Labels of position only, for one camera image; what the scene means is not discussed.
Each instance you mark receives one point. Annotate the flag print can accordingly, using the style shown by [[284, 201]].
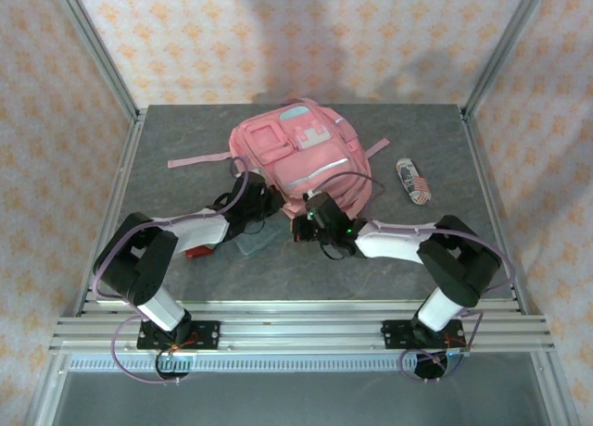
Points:
[[413, 181]]

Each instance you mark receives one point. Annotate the pink school backpack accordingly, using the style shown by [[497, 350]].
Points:
[[306, 153]]

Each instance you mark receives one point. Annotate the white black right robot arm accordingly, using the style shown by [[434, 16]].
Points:
[[445, 259]]

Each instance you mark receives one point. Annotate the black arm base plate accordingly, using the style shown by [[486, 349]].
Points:
[[204, 334], [399, 333]]

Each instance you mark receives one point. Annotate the red wallet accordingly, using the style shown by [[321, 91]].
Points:
[[199, 252]]

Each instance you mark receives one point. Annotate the aluminium table side rail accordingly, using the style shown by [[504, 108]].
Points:
[[113, 204], [491, 204]]

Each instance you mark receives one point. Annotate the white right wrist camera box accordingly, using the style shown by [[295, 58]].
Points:
[[311, 195]]

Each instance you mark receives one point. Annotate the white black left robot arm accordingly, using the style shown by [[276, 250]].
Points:
[[153, 259]]

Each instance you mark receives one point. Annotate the aluminium frame post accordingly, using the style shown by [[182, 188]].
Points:
[[99, 55], [502, 51]]

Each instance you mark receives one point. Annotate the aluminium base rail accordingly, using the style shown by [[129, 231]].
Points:
[[296, 329]]

